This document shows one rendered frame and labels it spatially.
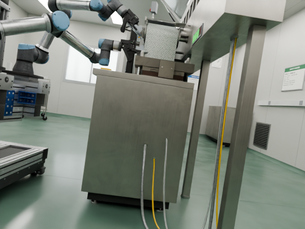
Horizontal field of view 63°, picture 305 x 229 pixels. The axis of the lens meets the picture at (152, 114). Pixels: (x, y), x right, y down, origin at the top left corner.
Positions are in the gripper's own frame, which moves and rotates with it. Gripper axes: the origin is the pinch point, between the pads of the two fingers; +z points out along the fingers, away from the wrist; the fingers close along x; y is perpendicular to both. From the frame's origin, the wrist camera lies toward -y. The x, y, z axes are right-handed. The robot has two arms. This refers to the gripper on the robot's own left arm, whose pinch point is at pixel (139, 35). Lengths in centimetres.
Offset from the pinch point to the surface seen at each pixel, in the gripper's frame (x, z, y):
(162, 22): 25.7, 0.1, 26.7
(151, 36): -6.4, 7.3, 5.0
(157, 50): -6.4, 18.1, 1.1
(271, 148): 273, 273, 95
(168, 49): -6.5, 22.7, 7.9
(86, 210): -37, 66, -105
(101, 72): -32, 7, -40
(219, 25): -75, 36, 18
